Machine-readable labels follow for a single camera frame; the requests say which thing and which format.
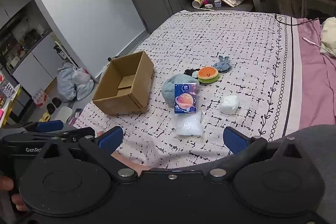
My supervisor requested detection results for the orange burger plush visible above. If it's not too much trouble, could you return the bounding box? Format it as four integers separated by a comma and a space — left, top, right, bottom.
197, 67, 219, 84

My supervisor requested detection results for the white cable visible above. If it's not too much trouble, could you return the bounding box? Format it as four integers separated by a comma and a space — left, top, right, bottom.
302, 37, 335, 56

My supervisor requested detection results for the grey cabinet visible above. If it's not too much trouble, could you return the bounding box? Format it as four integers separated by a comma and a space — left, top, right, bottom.
0, 0, 70, 111

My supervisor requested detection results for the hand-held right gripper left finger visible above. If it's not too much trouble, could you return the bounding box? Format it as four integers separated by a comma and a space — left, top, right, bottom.
37, 126, 139, 180

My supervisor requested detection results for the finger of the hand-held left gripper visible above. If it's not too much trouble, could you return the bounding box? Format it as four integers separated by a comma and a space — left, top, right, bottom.
59, 126, 96, 142
20, 120, 65, 133

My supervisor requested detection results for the white soft ball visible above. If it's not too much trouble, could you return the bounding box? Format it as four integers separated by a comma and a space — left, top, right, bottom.
217, 94, 240, 115

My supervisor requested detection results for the white black-patterned blanket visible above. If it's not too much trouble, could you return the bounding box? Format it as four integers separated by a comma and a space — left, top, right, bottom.
72, 11, 302, 169

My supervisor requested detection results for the brown cardboard box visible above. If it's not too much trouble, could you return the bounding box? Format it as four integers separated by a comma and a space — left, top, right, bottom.
92, 50, 155, 117

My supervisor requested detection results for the pack of water bottles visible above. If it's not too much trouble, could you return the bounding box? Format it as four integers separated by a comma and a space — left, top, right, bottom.
33, 89, 49, 107

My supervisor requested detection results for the person's left hand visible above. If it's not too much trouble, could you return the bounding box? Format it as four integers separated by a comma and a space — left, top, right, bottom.
0, 176, 27, 212

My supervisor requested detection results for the black cable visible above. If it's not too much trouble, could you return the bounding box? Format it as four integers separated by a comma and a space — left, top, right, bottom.
274, 13, 326, 27

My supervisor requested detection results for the pink bed sheet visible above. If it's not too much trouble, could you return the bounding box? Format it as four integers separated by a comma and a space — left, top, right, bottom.
297, 18, 336, 135

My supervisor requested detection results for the round grey-blue plush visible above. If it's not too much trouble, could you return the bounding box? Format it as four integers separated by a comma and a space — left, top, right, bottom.
161, 73, 198, 109

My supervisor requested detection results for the clear bag of white filling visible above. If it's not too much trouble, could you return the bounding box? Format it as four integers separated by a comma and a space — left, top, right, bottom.
175, 110, 205, 136

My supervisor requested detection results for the person's grey clothing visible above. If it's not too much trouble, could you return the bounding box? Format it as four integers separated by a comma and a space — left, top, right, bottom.
197, 124, 336, 224

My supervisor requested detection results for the large grey plastic bag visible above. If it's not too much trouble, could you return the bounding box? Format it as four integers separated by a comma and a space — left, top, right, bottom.
56, 63, 79, 102

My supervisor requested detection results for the blue planet-print tissue packet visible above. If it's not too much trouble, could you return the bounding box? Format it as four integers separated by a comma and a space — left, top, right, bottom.
174, 82, 198, 115

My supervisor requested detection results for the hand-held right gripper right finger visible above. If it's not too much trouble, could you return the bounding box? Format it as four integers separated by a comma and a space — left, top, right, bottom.
210, 126, 310, 178

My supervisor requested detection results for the blue bunny plush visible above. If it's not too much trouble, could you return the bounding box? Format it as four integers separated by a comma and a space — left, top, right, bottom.
212, 55, 233, 72

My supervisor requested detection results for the white plastic bag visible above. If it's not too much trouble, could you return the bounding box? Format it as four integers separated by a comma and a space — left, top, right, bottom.
72, 68, 95, 101

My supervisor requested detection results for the black and white plush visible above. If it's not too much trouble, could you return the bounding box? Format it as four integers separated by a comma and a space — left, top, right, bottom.
184, 68, 201, 80

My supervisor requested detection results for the cream pillow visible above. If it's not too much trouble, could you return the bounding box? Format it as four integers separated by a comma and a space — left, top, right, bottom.
319, 17, 336, 57

